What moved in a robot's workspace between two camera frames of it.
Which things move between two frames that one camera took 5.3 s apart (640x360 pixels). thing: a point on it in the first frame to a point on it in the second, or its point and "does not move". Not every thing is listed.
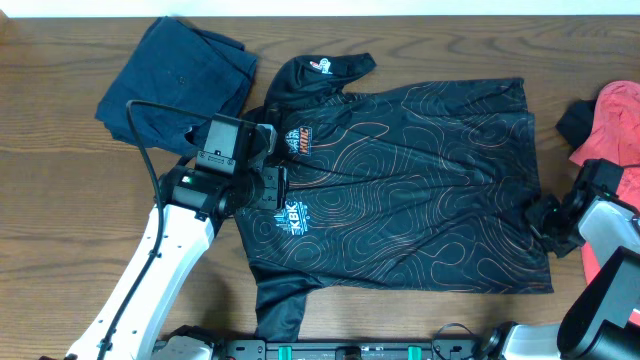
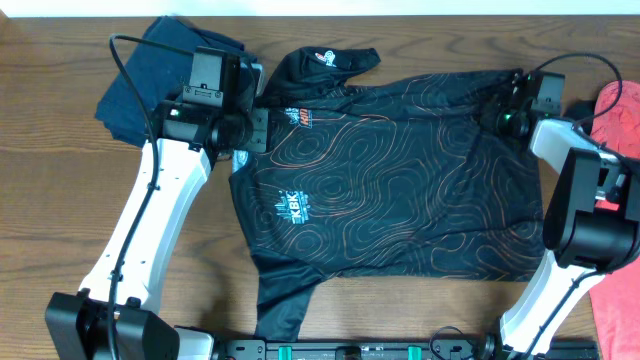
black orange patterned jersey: x=423 y=188 does not move
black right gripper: x=534 y=214 to x=488 y=116
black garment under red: x=576 y=122 does not move
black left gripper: x=274 y=193 to x=258 y=142
